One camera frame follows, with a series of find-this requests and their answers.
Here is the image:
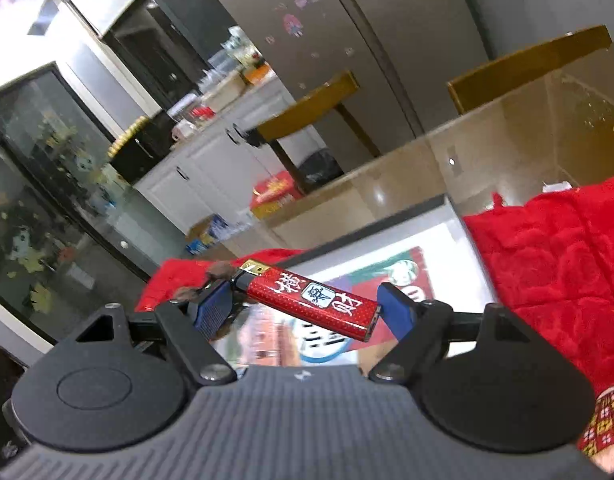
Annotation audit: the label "cream basin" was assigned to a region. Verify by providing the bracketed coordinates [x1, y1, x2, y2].
[202, 72, 248, 111]

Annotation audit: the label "glass sliding door with stickers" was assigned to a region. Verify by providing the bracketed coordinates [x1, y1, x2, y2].
[0, 62, 183, 346]

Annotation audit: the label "black microwave oven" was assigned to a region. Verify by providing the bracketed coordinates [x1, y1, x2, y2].
[108, 110, 180, 186]

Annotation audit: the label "red carton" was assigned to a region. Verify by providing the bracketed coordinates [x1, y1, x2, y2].
[250, 170, 305, 218]

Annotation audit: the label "red lighter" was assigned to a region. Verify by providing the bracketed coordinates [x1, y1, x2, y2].
[231, 259, 383, 343]

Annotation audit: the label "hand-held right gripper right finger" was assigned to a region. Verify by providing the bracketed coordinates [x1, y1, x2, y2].
[369, 282, 568, 386]

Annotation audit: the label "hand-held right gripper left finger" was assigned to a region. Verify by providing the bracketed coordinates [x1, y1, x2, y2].
[52, 277, 238, 386]

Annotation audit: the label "silver refrigerator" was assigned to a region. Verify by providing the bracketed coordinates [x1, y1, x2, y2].
[187, 0, 493, 137]

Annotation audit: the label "black trash bin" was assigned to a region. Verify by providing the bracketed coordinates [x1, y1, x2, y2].
[297, 150, 345, 193]

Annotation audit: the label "white plastic bags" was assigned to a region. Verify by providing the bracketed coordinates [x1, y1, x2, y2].
[222, 25, 265, 68]

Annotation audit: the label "white kitchen cabinet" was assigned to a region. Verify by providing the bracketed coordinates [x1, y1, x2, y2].
[134, 77, 348, 246]

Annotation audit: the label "wooden chair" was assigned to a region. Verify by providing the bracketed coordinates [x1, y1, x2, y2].
[447, 25, 613, 116]
[247, 71, 383, 196]

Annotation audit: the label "dark kitchen window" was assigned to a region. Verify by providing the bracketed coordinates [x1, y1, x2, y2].
[69, 0, 268, 111]

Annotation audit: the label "black shallow box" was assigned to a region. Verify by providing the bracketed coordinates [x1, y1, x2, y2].
[209, 195, 493, 368]

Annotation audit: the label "red printed bear blanket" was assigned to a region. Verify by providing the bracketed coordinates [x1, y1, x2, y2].
[134, 172, 614, 466]

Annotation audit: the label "row of gold wrapped chocolates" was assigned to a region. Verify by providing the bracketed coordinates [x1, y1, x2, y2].
[108, 116, 150, 156]

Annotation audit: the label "cardboard box with blue packets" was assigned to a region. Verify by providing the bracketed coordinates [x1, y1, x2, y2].
[185, 214, 253, 255]

